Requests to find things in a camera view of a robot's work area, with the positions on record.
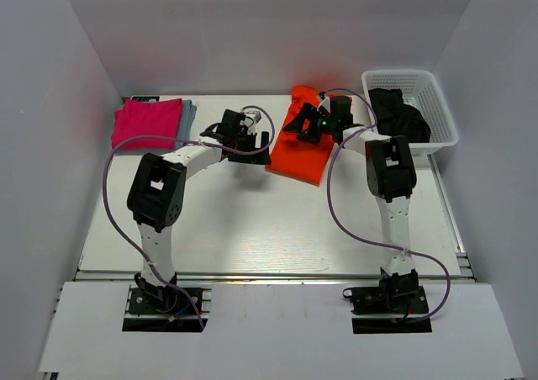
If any orange t shirt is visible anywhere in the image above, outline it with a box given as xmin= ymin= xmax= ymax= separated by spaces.
xmin=266 ymin=86 xmax=334 ymax=186

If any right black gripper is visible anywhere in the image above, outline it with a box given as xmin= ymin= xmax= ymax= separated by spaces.
xmin=284 ymin=103 xmax=337 ymax=143

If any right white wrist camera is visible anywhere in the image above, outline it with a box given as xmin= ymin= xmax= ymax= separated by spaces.
xmin=318 ymin=92 xmax=331 ymax=115

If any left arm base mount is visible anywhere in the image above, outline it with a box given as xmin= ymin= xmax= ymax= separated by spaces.
xmin=122 ymin=273 xmax=210 ymax=334

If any folded grey blue t shirt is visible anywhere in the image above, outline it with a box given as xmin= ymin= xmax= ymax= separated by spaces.
xmin=175 ymin=99 xmax=198 ymax=150

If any dark blue label plate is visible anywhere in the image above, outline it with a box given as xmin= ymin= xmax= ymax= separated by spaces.
xmin=130 ymin=96 xmax=160 ymax=103

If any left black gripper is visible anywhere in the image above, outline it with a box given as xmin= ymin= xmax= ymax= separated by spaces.
xmin=229 ymin=129 xmax=272 ymax=166

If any black t shirt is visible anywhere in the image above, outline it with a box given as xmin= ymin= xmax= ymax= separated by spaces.
xmin=368 ymin=88 xmax=431 ymax=143

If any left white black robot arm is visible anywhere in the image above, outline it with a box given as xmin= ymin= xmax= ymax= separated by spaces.
xmin=127 ymin=105 xmax=276 ymax=312

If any folded pink t shirt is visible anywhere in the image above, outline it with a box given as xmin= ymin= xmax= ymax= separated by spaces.
xmin=111 ymin=98 xmax=182 ymax=148

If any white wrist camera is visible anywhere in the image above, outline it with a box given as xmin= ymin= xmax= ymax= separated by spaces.
xmin=240 ymin=108 xmax=261 ymax=135
xmin=318 ymin=92 xmax=331 ymax=115

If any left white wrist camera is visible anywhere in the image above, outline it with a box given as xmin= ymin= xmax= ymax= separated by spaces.
xmin=240 ymin=108 xmax=261 ymax=135

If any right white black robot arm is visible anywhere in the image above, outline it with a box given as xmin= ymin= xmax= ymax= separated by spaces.
xmin=283 ymin=93 xmax=418 ymax=282

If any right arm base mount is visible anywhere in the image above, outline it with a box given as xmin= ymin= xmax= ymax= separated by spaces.
xmin=342 ymin=269 xmax=432 ymax=335

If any white plastic basket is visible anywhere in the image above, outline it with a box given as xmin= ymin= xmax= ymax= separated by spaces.
xmin=361 ymin=69 xmax=458 ymax=156

